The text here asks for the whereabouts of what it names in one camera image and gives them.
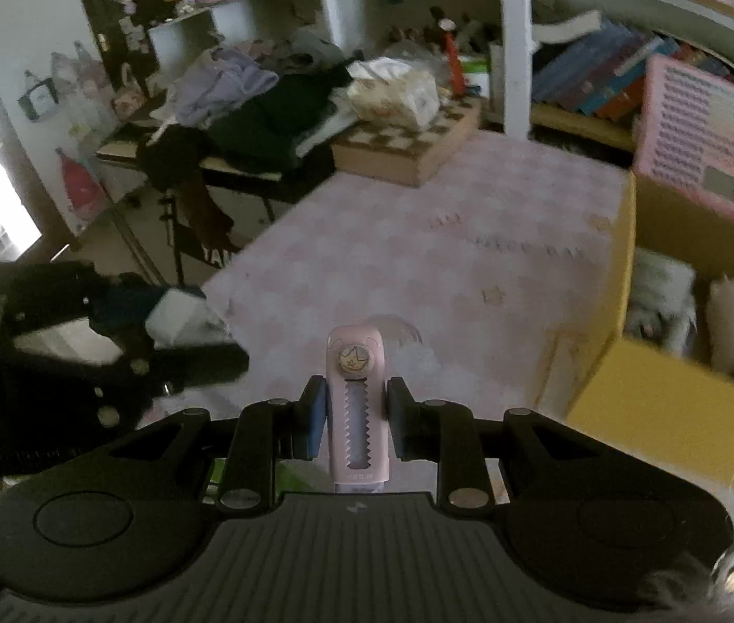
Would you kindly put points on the yellow cardboard box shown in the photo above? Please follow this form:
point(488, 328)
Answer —
point(665, 415)

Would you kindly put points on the floral tissue pack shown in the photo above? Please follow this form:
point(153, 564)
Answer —
point(393, 94)

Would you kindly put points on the row of blue books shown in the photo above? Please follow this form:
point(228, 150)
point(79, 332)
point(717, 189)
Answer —
point(600, 78)

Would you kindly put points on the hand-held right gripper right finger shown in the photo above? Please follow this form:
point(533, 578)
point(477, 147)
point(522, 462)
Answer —
point(397, 420)

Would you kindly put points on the lilac cloth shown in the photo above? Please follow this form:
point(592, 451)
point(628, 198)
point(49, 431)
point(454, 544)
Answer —
point(224, 87)

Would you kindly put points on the pile of dark clothes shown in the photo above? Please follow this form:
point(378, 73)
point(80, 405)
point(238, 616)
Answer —
point(263, 123)

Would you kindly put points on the checkered wooden box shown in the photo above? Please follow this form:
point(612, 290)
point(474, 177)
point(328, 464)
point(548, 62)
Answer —
point(399, 149)

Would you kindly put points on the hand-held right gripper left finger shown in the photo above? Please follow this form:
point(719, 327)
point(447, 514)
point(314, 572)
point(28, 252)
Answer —
point(315, 423)

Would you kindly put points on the hanging tote bag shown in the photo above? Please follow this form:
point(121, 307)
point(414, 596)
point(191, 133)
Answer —
point(39, 96)

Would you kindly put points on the pink learning tablet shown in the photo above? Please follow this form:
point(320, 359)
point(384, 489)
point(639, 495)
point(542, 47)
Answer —
point(704, 130)

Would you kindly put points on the pink utility knife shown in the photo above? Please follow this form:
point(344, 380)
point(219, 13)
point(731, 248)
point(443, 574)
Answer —
point(357, 402)

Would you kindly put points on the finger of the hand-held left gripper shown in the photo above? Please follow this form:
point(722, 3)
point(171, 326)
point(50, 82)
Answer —
point(192, 366)
point(124, 302)

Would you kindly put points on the grey book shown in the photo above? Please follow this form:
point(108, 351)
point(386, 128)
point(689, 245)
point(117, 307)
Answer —
point(565, 29)

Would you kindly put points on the white paper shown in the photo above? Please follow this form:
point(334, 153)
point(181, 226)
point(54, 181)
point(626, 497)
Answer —
point(179, 321)

